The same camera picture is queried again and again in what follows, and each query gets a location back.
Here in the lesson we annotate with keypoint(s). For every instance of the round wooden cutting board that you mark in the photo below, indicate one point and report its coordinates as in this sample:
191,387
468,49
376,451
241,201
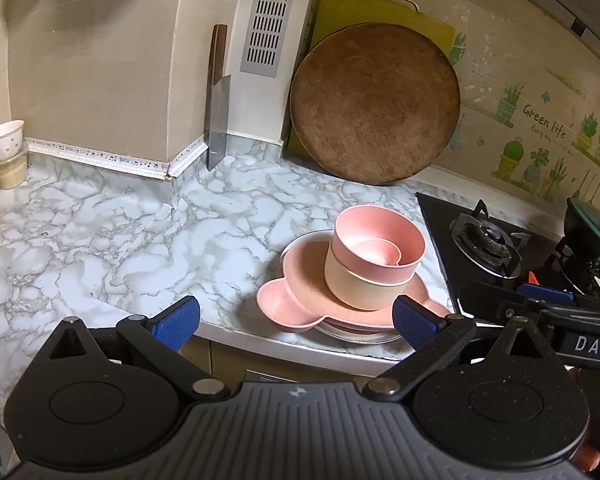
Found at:
375,105

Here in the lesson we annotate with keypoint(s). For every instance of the pink mouse-shaped plate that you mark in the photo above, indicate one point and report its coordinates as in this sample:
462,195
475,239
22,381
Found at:
285,300

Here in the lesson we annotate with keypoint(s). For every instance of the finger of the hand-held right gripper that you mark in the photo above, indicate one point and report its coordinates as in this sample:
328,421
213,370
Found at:
545,292
500,307

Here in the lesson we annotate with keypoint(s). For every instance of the white round plate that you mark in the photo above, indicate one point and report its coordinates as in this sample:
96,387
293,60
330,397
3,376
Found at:
305,242

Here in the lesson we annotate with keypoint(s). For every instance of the grey vent grille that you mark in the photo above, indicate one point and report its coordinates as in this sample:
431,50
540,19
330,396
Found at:
267,20

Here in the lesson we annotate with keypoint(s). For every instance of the large pink bowl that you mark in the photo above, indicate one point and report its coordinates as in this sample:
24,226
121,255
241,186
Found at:
360,230

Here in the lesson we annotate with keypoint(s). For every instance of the black gas stove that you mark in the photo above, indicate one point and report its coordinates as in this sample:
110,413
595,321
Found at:
440,240

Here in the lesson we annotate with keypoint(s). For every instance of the person's right hand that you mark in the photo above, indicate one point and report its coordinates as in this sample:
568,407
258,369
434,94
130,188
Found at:
587,459

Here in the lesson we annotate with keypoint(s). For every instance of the clear plastic container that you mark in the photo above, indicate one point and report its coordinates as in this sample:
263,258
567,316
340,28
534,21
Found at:
12,172

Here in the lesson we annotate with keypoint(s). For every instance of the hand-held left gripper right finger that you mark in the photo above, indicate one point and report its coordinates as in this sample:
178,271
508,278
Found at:
414,321

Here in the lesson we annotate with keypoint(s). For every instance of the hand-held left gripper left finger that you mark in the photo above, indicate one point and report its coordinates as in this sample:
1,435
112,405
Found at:
177,319

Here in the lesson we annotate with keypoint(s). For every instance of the patterned white edge trim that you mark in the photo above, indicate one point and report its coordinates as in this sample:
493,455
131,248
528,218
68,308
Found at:
105,160

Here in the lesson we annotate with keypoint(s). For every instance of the cream bowl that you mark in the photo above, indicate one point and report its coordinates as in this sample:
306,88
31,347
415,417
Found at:
350,285

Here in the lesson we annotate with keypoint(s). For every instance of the black burner grate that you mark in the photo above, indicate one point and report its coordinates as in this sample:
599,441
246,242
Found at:
485,240

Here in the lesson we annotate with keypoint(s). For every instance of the plant pattern wall sticker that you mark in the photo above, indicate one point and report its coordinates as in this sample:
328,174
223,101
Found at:
545,120

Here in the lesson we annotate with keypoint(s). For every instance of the small pink teardrop dish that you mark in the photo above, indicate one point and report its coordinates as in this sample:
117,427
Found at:
375,252

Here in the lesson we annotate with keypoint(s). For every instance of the yellow plastic cutting board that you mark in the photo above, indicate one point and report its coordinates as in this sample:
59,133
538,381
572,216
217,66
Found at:
340,10

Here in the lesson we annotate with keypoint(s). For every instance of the white floral bowl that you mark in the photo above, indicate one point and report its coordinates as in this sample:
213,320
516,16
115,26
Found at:
2,140

